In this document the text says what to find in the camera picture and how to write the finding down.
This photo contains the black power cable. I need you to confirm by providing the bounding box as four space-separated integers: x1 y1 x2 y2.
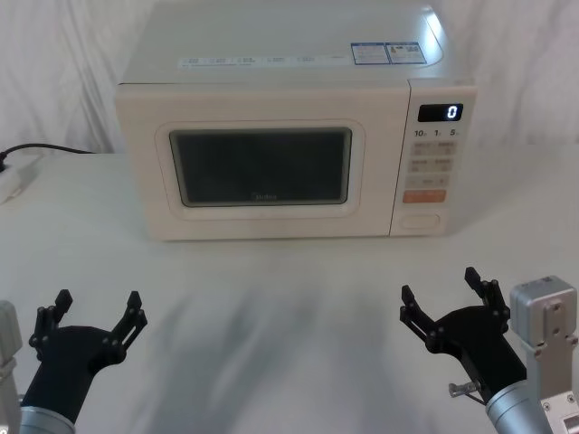
0 143 100 174

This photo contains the thin cable with silver plug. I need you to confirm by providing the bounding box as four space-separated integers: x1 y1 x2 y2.
448 380 490 407

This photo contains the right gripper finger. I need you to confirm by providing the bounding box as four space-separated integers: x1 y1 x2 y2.
463 266 513 325
398 283 450 356

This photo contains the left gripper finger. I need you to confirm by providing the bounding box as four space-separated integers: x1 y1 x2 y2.
27 288 75 361
100 290 149 365

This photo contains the white power strip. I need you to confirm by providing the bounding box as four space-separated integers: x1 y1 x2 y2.
0 156 43 204

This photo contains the cream microwave oven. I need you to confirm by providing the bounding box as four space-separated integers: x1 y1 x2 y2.
113 0 479 241

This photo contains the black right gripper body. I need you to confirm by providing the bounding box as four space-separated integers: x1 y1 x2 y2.
428 304 529 401

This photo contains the white draped backdrop cloth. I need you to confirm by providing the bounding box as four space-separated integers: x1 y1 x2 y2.
0 0 579 157

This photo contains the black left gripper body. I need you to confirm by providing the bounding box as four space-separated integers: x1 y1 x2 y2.
20 323 124 427

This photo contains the white table cloth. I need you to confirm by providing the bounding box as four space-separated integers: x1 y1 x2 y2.
0 142 579 434

